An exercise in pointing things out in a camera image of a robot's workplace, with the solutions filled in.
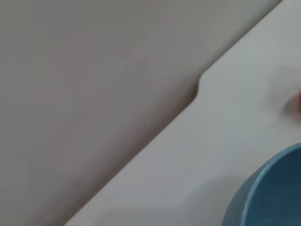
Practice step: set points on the blue bowl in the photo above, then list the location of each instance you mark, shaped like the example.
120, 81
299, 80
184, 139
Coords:
270, 193

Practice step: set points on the red pear toy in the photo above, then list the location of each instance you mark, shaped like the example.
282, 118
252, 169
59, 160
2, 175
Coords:
300, 97

